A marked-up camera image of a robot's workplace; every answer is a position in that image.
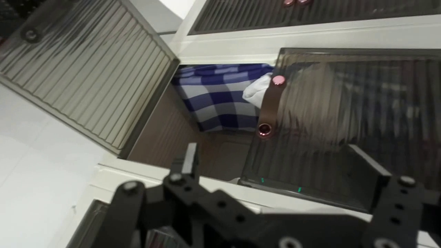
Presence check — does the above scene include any white stacked drawer cabinet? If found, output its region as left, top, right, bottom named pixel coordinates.
left=66, top=0, right=441, bottom=248

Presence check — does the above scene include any blue checkered cloth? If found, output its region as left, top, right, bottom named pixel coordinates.
left=172, top=63, right=273, bottom=132

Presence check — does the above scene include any tinted cabinet door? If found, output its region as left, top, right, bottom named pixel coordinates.
left=241, top=48, right=441, bottom=212
left=0, top=0, right=179, bottom=158

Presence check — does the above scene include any white crumpled cloth inside cabinet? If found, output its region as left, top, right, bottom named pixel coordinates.
left=243, top=73, right=272, bottom=109

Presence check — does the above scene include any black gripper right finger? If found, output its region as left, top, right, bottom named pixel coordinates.
left=346, top=144, right=423, bottom=230

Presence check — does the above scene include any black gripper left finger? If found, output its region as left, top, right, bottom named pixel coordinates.
left=163, top=142, right=201, bottom=206

